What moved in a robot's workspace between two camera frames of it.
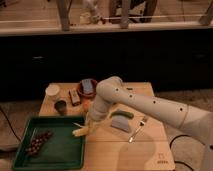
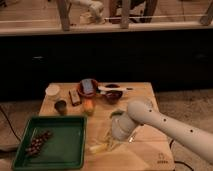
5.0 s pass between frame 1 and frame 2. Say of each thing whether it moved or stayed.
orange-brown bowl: stayed
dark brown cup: stayed
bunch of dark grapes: stayed
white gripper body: moved
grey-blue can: stayed
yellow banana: moved
